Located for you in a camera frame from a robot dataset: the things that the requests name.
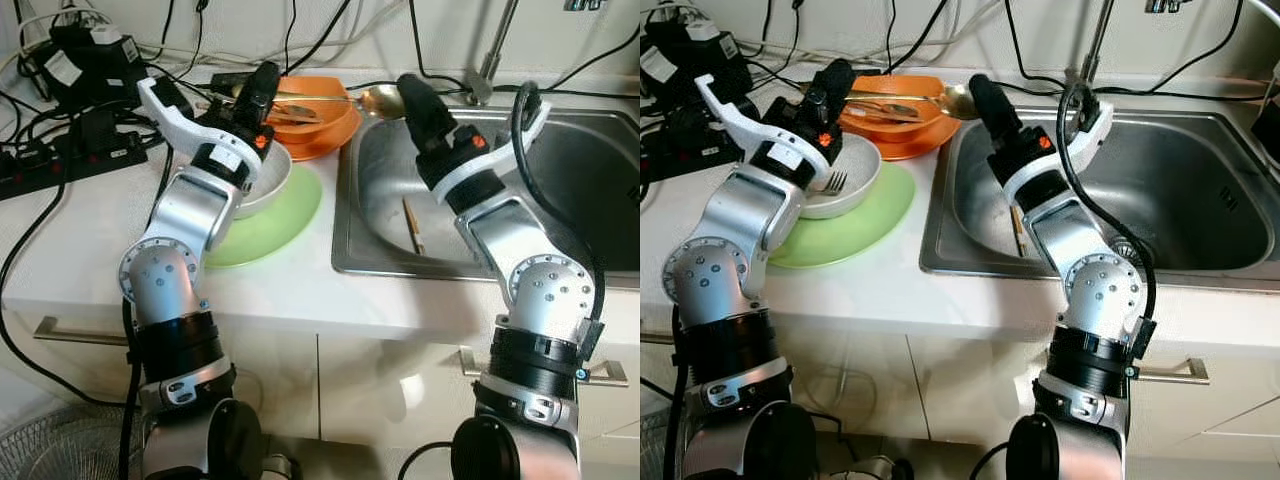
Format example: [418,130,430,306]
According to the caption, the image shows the white kitchen cabinet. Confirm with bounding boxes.
[640,318,1280,480]

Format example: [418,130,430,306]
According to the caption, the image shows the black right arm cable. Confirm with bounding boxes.
[508,80,609,366]
[1055,80,1161,351]

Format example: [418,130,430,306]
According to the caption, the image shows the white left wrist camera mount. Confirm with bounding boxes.
[694,74,831,186]
[136,77,263,186]

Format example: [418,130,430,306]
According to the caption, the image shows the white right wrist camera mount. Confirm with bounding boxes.
[428,98,553,213]
[1000,98,1116,207]

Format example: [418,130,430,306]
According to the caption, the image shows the light green plate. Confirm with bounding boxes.
[768,162,917,269]
[204,165,324,269]

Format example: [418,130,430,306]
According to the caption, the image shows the black power adapter block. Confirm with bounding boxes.
[640,18,753,113]
[22,22,153,109]

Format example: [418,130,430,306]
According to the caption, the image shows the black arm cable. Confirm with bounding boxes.
[508,80,609,366]
[664,308,693,480]
[1055,80,1161,351]
[118,298,143,480]

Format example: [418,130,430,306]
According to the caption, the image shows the chrome gooseneck faucet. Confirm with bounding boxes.
[468,0,613,107]
[1078,0,1196,89]

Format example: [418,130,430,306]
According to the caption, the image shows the grey floor fan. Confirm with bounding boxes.
[640,408,686,480]
[0,403,136,480]

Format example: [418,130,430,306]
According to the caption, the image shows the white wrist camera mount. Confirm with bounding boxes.
[428,98,553,213]
[1000,98,1116,207]
[136,77,263,186]
[694,74,831,186]

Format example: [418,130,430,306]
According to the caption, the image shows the stainless steel sink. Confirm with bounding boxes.
[331,105,641,278]
[918,108,1280,293]

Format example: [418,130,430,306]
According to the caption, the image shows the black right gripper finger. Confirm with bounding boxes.
[398,73,439,151]
[418,78,459,141]
[968,73,1009,148]
[986,76,1028,139]

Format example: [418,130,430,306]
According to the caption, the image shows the black power strip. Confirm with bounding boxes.
[640,128,723,186]
[0,128,151,201]

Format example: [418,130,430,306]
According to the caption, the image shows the orange plastic plate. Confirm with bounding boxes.
[868,105,951,163]
[285,105,364,163]

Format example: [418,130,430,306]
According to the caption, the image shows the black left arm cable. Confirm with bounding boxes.
[664,308,693,480]
[118,298,143,480]

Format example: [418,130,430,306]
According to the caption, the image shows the steel sink drain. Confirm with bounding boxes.
[1103,233,1153,273]

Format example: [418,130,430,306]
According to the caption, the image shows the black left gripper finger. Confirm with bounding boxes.
[801,59,837,129]
[236,62,269,129]
[255,62,283,131]
[824,59,856,131]

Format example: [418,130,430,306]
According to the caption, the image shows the orange plastic bowl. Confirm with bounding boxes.
[268,76,357,143]
[838,72,947,139]

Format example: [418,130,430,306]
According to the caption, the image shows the white ceramic bowl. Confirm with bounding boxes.
[800,133,884,221]
[232,140,294,221]

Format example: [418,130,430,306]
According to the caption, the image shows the steel spoon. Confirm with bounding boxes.
[845,84,988,123]
[228,84,407,123]

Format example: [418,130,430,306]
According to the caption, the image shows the black counter cable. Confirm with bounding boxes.
[408,0,641,101]
[1003,0,1280,103]

